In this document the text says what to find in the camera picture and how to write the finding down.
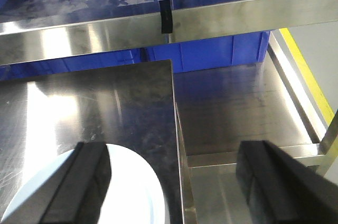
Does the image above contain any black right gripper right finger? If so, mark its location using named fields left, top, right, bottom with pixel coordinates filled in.
left=236, top=141, right=337, bottom=223

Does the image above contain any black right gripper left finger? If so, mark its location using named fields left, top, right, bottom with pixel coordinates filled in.
left=2, top=142, right=111, bottom=223

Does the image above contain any light blue plate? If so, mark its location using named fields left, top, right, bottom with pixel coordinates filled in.
left=2, top=143, right=166, bottom=224

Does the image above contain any steel lower side shelf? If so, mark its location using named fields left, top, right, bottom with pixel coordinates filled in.
left=174, top=32, right=335, bottom=223

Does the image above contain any blue crate under shelf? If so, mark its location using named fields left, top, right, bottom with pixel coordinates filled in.
left=1, top=31, right=270, bottom=80

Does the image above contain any stainless steel shelf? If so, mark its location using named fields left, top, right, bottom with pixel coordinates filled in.
left=1, top=0, right=337, bottom=65

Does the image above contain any black tape strip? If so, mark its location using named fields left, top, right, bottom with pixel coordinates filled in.
left=159, top=0, right=173, bottom=34

